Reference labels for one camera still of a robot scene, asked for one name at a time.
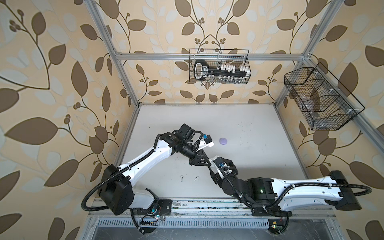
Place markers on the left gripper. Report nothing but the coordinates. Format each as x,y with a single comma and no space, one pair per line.
198,157

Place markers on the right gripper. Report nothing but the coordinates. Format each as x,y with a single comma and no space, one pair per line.
218,180

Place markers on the purple round charging case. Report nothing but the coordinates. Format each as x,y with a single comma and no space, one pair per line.
223,141

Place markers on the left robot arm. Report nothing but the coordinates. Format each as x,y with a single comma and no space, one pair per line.
116,190

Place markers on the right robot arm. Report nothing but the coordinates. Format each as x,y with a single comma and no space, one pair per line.
278,198

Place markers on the black tool with white bits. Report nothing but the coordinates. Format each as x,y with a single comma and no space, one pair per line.
203,71

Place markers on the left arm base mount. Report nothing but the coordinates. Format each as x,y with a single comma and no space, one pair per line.
151,210

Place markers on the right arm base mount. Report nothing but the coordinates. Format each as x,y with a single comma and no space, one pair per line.
282,218

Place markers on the black wire basket back wall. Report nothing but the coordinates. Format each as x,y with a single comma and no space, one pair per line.
225,56

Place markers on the black wire basket wall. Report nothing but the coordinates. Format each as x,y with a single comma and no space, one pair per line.
325,101
225,56

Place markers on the aluminium rail front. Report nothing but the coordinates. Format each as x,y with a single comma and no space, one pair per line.
190,213

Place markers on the black wire basket right wall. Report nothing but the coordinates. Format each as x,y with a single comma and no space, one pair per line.
325,101

